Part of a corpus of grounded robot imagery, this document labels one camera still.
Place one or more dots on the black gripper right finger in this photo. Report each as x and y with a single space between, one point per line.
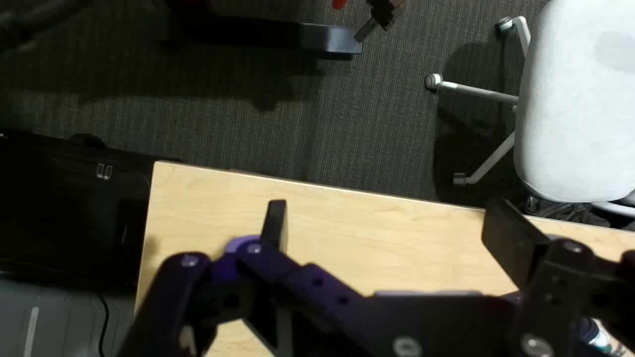
561 278

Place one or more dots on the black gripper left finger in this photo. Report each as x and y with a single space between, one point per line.
297 274

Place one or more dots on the white office chair chrome base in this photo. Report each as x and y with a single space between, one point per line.
575 100

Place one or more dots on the black bag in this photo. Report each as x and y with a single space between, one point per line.
59 205

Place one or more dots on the grey black clamp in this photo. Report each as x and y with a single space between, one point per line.
377 19

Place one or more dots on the small red knob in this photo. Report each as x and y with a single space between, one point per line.
337 3

